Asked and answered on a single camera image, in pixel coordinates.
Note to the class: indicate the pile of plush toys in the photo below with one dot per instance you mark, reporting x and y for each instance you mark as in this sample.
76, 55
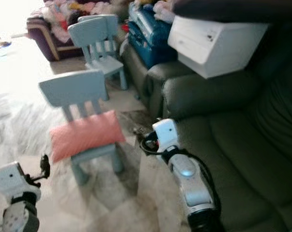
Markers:
59, 19

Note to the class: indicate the blue bag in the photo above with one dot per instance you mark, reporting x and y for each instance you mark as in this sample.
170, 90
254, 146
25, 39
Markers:
150, 41

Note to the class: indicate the dark green leather sofa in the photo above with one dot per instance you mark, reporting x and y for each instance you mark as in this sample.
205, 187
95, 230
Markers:
237, 145
136, 72

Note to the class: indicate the pink dotted pillow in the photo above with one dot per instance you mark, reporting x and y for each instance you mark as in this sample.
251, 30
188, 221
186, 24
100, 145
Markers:
85, 136

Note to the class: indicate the purple armchair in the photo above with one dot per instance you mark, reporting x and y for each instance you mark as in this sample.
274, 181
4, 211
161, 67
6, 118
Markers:
37, 31

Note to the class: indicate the white plastic box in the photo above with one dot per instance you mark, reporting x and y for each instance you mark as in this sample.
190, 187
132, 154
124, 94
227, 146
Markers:
213, 48

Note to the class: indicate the light blue child chair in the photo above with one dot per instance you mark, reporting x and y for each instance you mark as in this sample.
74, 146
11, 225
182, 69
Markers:
71, 89
92, 31

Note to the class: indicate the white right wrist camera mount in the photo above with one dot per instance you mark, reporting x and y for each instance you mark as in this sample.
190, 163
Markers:
166, 133

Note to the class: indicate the white plush toy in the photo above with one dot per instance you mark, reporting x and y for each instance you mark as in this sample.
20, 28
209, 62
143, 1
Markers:
162, 12

